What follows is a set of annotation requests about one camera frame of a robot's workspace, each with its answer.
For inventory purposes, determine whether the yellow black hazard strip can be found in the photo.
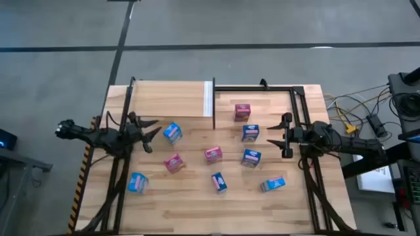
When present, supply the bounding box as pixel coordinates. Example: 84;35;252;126
67;117;96;235

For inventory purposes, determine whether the black power adapter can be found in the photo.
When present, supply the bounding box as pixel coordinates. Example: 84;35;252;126
366;113;388;138

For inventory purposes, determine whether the wooden shelf board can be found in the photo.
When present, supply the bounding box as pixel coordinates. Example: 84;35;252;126
131;80;213;118

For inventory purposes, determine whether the white board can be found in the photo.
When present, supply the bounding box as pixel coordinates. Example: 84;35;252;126
352;153;396;194

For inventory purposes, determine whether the Rice Krispies cereal box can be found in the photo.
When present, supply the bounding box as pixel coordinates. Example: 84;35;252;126
127;172;150;195
163;122;184;146
260;176;287;193

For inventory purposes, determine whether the thin grey cable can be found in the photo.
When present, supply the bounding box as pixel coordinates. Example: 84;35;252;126
324;84;391;101

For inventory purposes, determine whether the black coiled cable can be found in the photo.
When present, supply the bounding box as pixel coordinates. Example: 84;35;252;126
390;92;420;119

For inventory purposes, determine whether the yellow cable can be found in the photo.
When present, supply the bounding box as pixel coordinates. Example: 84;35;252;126
334;101;358;134

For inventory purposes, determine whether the Frosted Flakes cereal box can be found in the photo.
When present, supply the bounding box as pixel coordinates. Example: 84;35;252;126
240;148;263;169
211;172;228;194
241;124;261;143

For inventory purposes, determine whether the Raisin Bran cereal box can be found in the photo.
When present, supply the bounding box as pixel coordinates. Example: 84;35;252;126
163;153;186;174
203;146;224;165
233;104;252;123

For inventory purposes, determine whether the dark device with blue light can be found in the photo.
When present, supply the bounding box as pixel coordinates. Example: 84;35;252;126
0;128;18;151

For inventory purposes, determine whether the grey desk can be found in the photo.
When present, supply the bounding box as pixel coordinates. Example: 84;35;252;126
0;147;53;236

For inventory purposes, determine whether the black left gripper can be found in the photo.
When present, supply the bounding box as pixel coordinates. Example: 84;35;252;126
126;111;163;154

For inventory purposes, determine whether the black aluminium table frame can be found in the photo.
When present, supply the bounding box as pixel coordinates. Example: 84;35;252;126
74;78;357;236

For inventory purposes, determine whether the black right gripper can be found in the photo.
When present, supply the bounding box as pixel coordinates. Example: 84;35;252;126
266;112;305;159

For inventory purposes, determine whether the black metal beam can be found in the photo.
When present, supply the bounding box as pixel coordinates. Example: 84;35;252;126
341;141;420;180

